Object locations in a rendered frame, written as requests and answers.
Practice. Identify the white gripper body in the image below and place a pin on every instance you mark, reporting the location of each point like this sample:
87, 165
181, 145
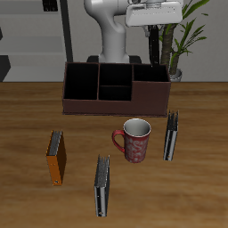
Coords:
154, 14

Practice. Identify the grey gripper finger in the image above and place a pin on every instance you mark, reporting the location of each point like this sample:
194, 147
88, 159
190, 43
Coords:
146, 31

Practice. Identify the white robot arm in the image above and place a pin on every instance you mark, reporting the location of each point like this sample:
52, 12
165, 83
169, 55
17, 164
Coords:
114, 38

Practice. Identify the dark brown desk caddy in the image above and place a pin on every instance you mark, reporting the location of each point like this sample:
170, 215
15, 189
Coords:
148, 98

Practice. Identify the black book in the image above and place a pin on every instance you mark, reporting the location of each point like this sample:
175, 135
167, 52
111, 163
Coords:
170, 142
101, 190

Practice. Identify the orange book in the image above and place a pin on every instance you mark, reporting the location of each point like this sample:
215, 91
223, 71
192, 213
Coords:
56, 166

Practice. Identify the black upright bar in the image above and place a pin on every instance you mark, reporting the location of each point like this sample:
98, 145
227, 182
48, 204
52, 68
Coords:
153, 47

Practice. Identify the green pot plant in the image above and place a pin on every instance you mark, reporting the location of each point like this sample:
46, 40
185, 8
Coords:
166, 44

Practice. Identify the small black box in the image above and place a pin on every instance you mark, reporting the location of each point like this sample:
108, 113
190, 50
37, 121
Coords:
50, 4

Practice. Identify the red patterned mug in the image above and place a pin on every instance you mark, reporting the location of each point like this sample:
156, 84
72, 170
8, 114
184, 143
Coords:
136, 145

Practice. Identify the flat black base plate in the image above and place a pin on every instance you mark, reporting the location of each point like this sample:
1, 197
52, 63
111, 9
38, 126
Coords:
92, 59

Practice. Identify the grey shelf with black frame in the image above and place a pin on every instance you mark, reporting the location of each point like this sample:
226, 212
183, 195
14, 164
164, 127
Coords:
29, 41

